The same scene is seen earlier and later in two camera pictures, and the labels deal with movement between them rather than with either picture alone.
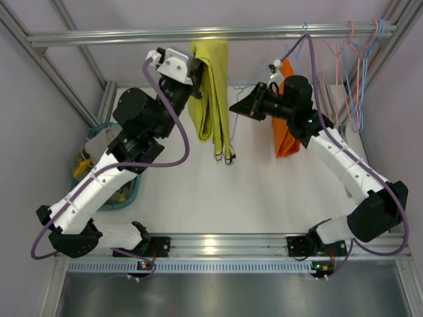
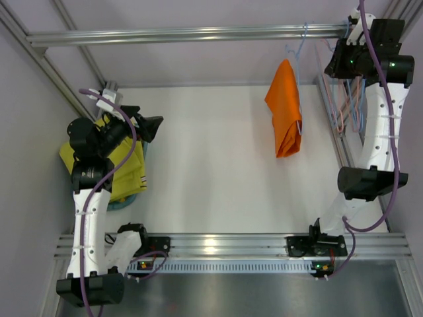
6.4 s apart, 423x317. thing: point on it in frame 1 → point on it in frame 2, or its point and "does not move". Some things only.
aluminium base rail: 254,247 does not move
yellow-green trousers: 210,113 → 130,178
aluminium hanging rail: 55,39 does not move
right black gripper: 258,103 → 335,61
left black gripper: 195,78 → 139,123
